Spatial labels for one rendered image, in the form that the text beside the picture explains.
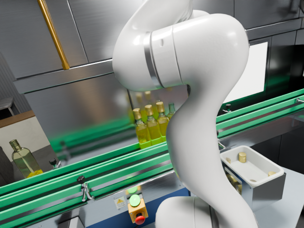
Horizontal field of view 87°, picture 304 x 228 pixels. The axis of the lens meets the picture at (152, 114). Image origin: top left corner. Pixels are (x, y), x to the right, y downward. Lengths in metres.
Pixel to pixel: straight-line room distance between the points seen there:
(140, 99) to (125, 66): 0.60
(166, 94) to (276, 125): 0.70
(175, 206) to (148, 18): 0.40
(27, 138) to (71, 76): 3.51
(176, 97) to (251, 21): 0.62
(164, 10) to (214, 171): 0.30
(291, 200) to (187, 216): 0.79
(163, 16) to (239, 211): 0.39
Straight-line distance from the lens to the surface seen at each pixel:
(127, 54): 0.28
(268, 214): 1.06
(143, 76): 0.27
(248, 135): 1.08
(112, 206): 0.82
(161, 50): 0.26
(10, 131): 4.24
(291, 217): 1.08
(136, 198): 0.76
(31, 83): 0.90
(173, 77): 0.27
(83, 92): 0.88
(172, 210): 0.44
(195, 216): 0.43
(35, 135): 4.27
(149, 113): 0.75
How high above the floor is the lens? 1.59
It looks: 23 degrees down
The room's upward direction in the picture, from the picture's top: 12 degrees counter-clockwise
